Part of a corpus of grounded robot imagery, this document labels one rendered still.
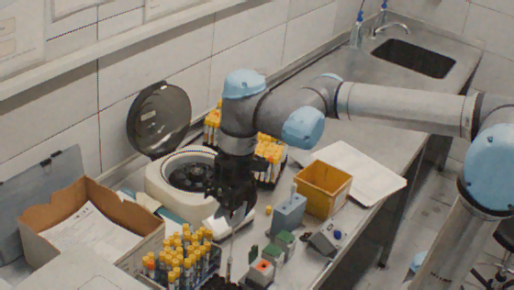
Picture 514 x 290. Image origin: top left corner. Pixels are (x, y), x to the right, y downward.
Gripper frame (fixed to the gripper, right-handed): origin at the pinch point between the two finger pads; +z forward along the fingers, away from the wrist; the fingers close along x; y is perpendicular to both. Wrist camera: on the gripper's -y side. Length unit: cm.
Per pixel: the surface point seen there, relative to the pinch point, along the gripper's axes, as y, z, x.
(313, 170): -51, 16, -3
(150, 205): -4.7, 12.9, -27.8
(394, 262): -138, 110, 19
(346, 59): -157, 22, -36
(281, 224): -23.3, 15.8, 1.2
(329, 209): -38.9, 17.2, 8.2
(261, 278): -3.5, 16.7, 7.0
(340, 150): -75, 21, -4
